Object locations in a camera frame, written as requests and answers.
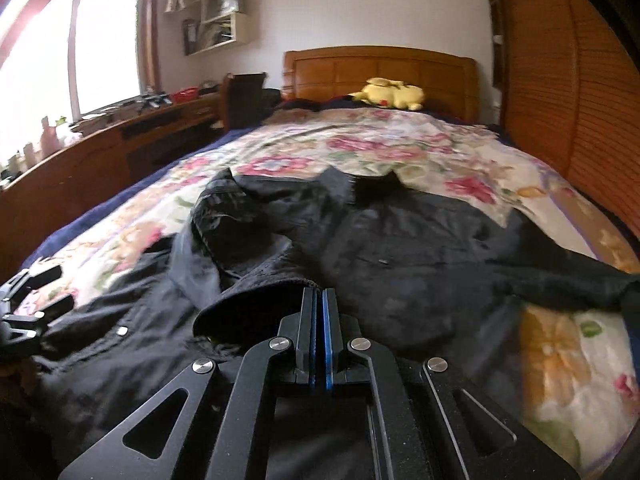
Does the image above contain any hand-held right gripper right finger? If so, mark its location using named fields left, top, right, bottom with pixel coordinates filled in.
left=323, top=287, right=582, bottom=480

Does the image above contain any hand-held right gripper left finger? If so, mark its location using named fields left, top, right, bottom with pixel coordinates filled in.
left=59, top=287, right=321, bottom=480

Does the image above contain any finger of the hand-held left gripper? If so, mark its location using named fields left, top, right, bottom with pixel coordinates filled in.
left=0, top=293, right=76, bottom=357
left=0, top=263, right=64, bottom=307

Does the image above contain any black jacket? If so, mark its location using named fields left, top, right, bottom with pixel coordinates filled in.
left=0, top=167, right=640, bottom=480

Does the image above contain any wooden desk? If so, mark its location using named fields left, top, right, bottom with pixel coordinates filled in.
left=0, top=92, right=226, bottom=286

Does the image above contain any navy bed sheet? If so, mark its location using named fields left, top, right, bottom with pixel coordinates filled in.
left=20, top=125, right=271, bottom=266

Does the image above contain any pink bottle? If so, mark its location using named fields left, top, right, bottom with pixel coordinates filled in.
left=39, top=116, right=60, bottom=157

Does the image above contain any floral blanket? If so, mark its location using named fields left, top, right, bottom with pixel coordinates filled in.
left=15, top=107, right=640, bottom=456

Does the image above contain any dark pillow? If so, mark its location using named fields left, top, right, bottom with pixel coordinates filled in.
left=276, top=95, right=362, bottom=112

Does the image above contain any wooden chair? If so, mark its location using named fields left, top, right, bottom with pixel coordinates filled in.
left=221, top=72, right=281, bottom=134

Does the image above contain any window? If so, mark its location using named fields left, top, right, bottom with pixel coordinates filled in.
left=0, top=0, right=151, bottom=161

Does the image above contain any yellow plush toy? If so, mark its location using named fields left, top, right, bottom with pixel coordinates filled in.
left=348, top=77, right=426, bottom=111

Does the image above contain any wooden bed headboard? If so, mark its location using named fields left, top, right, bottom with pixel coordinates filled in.
left=282, top=46, right=478, bottom=123

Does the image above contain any wooden wardrobe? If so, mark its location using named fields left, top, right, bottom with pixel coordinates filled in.
left=487, top=0, right=640, bottom=241

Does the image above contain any white wall shelf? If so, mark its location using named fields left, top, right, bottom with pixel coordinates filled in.
left=182, top=0, right=249, bottom=56

